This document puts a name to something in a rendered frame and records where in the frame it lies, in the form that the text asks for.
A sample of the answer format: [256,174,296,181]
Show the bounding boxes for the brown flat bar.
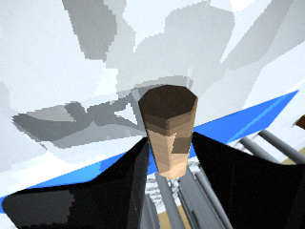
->
[295,115,305,130]

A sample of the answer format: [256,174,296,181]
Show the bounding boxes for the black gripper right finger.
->
[192,132,305,229]

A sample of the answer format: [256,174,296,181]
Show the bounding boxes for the blue flat strip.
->
[25,90,300,189]

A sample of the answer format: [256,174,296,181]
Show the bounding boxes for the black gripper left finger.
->
[1,137,149,229]

